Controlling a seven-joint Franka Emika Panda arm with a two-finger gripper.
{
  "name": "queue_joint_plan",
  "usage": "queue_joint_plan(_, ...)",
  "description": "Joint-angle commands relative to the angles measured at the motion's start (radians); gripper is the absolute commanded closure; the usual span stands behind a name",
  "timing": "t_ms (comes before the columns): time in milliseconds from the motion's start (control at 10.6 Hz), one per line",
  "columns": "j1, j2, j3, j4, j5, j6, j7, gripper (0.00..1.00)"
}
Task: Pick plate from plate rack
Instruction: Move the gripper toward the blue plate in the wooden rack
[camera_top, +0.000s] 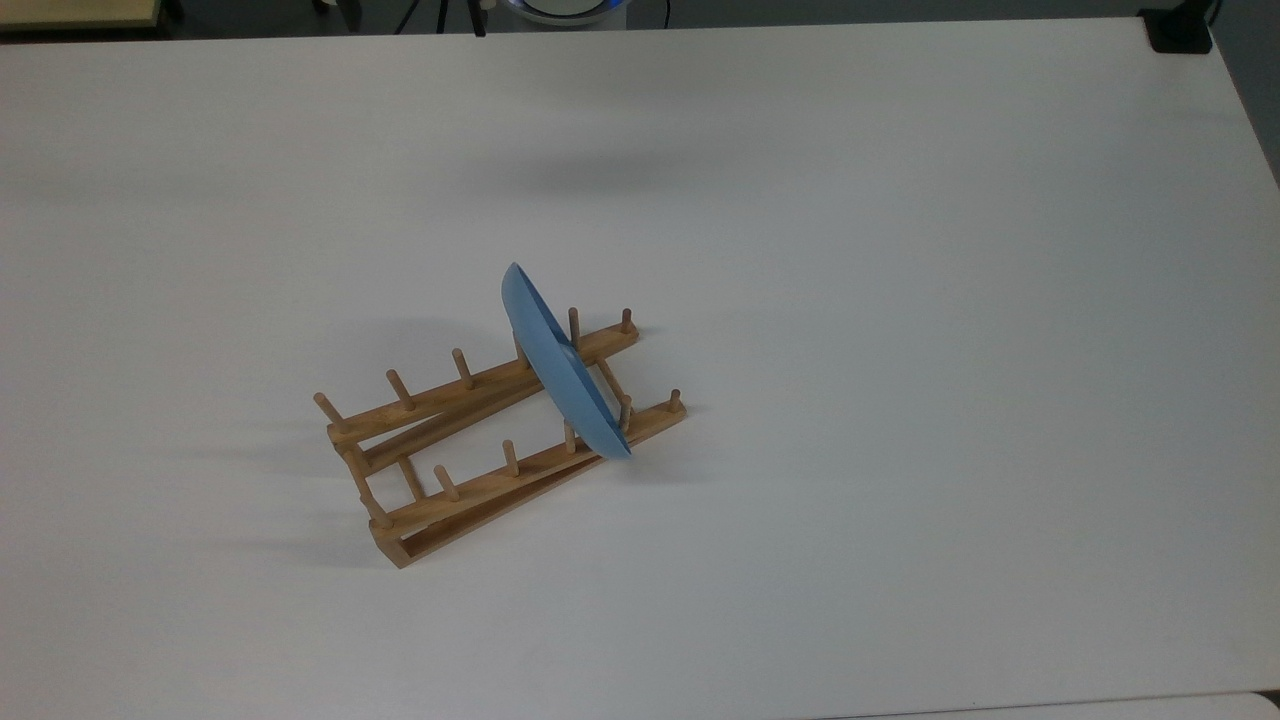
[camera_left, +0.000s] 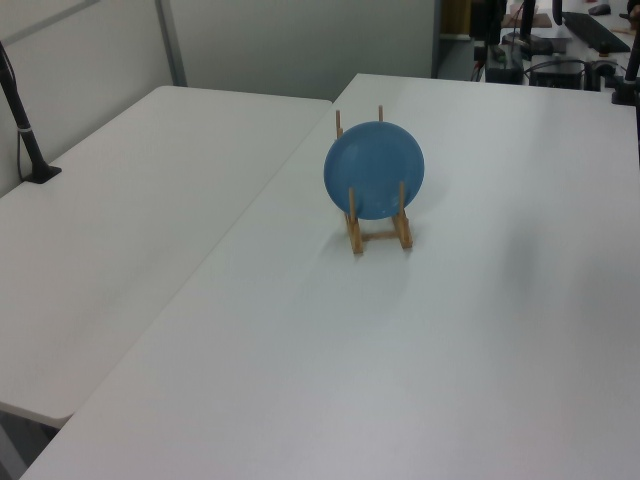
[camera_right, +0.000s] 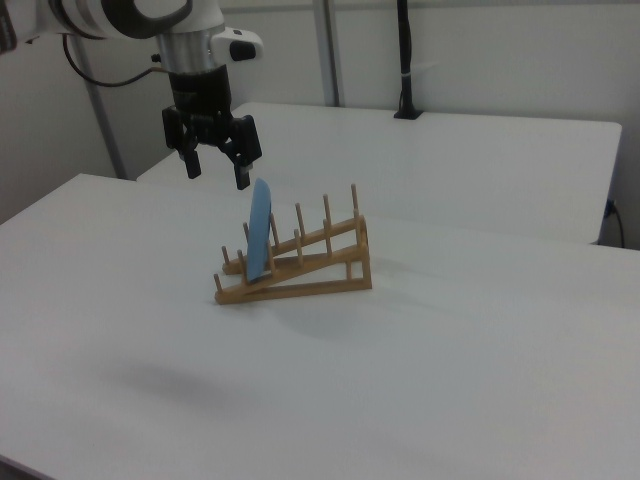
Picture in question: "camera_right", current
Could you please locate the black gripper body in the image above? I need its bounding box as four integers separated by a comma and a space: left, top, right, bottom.
168, 67, 236, 148

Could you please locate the black pole with base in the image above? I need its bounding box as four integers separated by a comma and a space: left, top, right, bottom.
392, 0, 426, 121

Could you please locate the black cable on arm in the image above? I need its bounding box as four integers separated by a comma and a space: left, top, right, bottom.
62, 33, 171, 88

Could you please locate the black cable at table edge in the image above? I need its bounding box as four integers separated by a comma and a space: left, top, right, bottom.
604, 199, 627, 249

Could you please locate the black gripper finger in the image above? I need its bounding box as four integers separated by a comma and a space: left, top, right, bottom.
161, 105, 203, 181
219, 114, 264, 192

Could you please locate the blue plastic plate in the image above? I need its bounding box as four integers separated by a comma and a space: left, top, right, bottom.
244, 177, 274, 287

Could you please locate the wooden plate rack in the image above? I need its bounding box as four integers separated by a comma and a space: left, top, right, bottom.
212, 183, 374, 307

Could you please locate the white table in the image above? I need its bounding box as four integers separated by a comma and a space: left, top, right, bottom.
135, 102, 623, 247

